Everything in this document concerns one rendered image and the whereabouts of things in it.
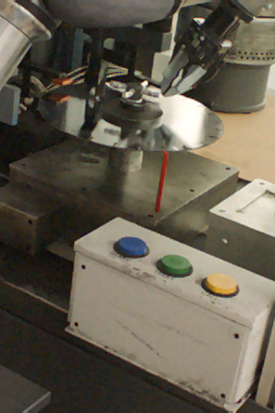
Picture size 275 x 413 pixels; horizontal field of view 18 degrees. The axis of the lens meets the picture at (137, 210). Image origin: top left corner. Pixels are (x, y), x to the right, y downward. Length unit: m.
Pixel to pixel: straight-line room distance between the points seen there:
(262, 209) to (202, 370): 0.33
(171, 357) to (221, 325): 0.10
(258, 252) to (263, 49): 0.93
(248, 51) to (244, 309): 1.13
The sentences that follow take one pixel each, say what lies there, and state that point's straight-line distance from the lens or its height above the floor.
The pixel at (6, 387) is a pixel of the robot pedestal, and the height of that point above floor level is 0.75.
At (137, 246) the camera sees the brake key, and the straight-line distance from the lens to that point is 1.19.
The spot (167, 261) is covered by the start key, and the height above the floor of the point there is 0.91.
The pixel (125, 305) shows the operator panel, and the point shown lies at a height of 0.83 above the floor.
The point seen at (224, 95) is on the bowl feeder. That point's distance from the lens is 2.21.
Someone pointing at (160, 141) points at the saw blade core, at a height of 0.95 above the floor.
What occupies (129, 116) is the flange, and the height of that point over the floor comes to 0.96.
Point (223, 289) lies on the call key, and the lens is 1.13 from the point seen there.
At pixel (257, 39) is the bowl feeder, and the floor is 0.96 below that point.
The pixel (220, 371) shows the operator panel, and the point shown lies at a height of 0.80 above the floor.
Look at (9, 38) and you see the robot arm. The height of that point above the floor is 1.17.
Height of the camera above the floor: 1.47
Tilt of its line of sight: 26 degrees down
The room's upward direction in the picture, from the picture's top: 9 degrees clockwise
